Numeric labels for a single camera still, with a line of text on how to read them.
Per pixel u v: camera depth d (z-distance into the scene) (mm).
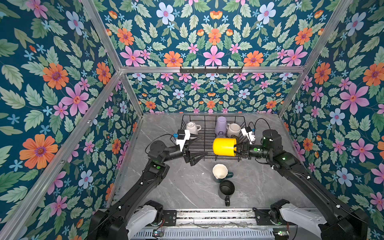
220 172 861
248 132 667
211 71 929
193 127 958
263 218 734
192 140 677
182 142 574
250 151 625
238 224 721
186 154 584
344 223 374
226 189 818
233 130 956
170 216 738
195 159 604
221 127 987
